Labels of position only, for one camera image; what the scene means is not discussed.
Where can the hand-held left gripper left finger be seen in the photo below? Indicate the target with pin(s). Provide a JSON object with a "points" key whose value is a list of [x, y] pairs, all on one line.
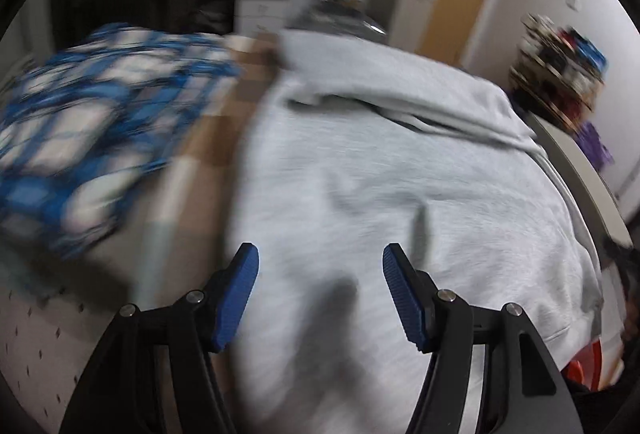
{"points": [[240, 294]]}

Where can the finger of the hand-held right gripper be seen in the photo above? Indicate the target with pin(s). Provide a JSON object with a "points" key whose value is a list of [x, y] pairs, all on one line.
{"points": [[625, 253]]}

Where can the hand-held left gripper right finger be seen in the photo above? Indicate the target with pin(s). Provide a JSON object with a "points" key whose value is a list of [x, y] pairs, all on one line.
{"points": [[405, 299]]}

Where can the grey hoodie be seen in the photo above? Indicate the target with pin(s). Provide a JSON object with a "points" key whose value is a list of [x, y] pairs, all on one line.
{"points": [[400, 174]]}

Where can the grey bed footboard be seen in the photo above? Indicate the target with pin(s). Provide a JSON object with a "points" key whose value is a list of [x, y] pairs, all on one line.
{"points": [[580, 163]]}

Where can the purple bag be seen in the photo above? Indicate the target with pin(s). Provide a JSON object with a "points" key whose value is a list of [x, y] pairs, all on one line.
{"points": [[595, 146]]}

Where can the red basin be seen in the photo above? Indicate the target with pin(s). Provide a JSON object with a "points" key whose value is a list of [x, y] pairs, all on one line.
{"points": [[587, 364]]}

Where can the checkered bed sheet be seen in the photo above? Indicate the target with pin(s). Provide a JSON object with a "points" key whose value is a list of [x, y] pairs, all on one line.
{"points": [[210, 148]]}

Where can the shoe rack with shoes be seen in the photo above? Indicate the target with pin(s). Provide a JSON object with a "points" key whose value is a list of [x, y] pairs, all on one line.
{"points": [[560, 68]]}

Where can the white perforated panel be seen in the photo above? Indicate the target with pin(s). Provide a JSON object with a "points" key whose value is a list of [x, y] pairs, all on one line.
{"points": [[45, 354]]}

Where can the blue plaid quilt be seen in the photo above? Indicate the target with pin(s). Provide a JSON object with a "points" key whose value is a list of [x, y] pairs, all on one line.
{"points": [[90, 123]]}

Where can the white suitcase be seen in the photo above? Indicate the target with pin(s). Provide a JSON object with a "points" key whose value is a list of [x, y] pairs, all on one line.
{"points": [[410, 13]]}

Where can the silver suitcase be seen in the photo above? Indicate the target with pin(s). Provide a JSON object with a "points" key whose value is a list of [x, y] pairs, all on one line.
{"points": [[345, 16]]}

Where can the wall switch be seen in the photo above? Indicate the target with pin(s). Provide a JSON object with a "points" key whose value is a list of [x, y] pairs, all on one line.
{"points": [[573, 3]]}

